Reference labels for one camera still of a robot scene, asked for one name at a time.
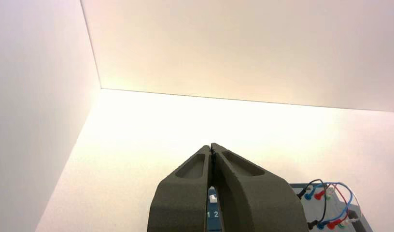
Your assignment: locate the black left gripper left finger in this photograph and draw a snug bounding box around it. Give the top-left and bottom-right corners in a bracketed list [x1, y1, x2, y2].
[147, 145, 214, 232]

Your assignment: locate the blue jumper wire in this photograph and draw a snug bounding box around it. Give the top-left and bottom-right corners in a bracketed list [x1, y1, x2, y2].
[304, 182, 354, 231]

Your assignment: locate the blue grey modular control box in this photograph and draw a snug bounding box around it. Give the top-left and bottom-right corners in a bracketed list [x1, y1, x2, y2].
[205, 183, 374, 232]

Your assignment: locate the black jumper wire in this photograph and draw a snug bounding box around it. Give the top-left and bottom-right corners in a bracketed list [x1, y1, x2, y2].
[296, 178, 329, 231]

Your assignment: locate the red jumper wire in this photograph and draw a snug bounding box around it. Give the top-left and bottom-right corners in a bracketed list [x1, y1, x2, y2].
[313, 184, 350, 231]

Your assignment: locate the white jumper wire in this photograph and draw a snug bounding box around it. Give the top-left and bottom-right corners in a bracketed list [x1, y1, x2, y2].
[324, 187, 362, 225]

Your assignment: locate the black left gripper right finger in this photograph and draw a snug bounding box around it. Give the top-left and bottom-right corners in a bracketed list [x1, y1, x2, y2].
[211, 143, 310, 232]

